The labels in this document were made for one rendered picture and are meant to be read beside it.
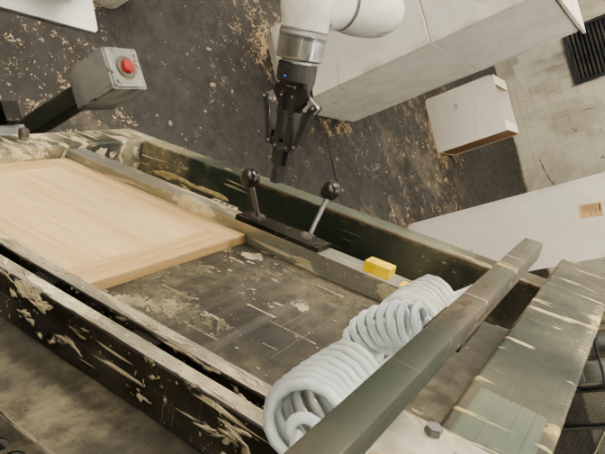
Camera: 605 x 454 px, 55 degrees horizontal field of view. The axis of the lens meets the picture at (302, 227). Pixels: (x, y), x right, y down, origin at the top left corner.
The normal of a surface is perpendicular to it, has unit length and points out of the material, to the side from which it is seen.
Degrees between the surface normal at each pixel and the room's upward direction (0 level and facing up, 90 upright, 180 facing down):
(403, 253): 90
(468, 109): 90
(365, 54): 90
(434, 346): 57
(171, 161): 90
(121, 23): 0
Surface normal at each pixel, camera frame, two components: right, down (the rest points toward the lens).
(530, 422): 0.18, -0.93
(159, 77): 0.79, -0.24
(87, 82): -0.54, 0.18
